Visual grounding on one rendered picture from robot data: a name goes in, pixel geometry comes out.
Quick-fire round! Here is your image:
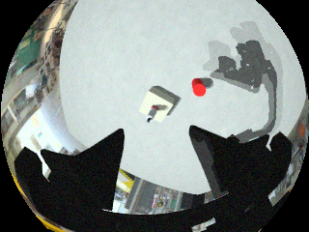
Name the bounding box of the red marker cap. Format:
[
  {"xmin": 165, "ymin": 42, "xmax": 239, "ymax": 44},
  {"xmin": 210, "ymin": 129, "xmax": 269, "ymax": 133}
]
[{"xmin": 192, "ymin": 77, "xmax": 206, "ymax": 97}]

